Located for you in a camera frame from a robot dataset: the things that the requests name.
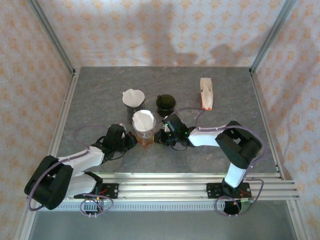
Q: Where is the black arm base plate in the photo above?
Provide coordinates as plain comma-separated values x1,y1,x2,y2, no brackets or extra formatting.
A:
206,182,252,200
98,182,120,200

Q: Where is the orange glass carafe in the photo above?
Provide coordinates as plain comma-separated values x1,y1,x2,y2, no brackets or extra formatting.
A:
136,134,155,148

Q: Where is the white orange filter box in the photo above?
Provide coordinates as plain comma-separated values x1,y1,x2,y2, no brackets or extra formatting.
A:
199,77,215,112

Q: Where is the aluminium mounting rail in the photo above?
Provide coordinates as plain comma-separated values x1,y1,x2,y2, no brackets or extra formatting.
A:
29,172,301,201

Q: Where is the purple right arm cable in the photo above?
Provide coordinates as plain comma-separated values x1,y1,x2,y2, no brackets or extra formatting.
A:
174,107,268,217

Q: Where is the grey slotted cable duct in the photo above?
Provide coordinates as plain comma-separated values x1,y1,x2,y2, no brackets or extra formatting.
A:
53,199,242,213

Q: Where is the dark green coffee dripper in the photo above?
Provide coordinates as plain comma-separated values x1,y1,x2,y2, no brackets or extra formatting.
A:
155,94,177,118

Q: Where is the white paper coffee filter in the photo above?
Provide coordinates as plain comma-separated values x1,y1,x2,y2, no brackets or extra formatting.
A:
132,109,155,132
121,88,146,108
201,82,214,108

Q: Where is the aluminium frame leg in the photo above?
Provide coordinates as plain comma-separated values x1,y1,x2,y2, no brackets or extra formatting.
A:
13,209,38,240
286,199,315,240

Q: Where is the clear coffee dripper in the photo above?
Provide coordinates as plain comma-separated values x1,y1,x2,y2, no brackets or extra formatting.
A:
131,109,158,141

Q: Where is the aluminium frame post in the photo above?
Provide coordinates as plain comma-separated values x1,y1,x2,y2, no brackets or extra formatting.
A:
249,0,298,74
26,0,77,76

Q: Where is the aluminium table side rail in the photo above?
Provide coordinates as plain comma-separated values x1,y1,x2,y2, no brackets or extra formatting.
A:
249,69,286,181
39,68,81,181

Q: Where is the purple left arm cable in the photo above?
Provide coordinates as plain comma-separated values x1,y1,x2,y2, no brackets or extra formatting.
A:
27,124,114,218

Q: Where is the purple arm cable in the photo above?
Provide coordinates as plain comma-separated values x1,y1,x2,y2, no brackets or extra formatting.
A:
174,107,268,217
27,124,114,218

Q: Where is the smoky grey glass carafe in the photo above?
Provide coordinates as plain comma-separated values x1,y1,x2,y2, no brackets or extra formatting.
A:
126,106,141,123

